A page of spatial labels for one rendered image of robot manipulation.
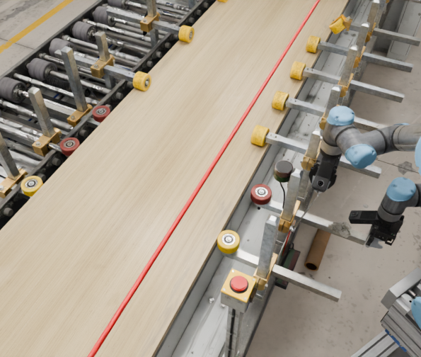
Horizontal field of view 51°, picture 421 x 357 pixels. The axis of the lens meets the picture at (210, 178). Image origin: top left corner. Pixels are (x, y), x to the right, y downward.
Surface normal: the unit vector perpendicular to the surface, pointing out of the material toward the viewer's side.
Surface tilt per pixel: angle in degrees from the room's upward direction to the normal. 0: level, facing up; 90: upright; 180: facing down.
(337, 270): 0
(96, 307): 0
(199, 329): 0
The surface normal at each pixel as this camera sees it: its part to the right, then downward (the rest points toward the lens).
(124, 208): 0.00, -0.65
